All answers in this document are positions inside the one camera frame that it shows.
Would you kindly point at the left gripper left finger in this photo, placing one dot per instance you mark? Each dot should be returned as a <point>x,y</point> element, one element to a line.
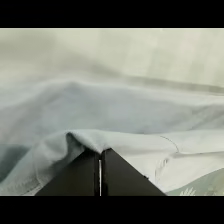
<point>81,178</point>

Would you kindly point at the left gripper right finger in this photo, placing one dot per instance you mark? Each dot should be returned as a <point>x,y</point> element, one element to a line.
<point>125,178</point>

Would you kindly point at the light blue shirt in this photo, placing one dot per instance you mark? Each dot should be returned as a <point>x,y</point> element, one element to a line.
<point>100,113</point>

